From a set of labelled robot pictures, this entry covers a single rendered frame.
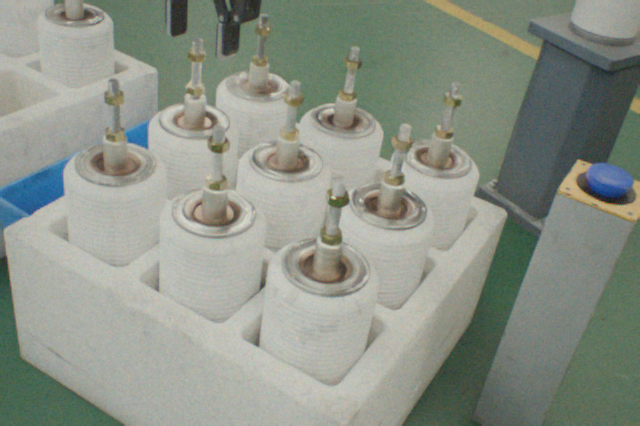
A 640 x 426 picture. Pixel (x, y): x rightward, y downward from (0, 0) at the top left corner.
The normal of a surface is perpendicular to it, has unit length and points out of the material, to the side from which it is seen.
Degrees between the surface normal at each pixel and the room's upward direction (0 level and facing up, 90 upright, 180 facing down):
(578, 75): 90
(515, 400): 90
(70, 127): 90
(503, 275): 0
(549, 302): 90
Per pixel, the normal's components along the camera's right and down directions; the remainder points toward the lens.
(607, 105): 0.59, 0.53
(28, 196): 0.83, 0.38
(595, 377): 0.13, -0.81
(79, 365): -0.52, 0.44
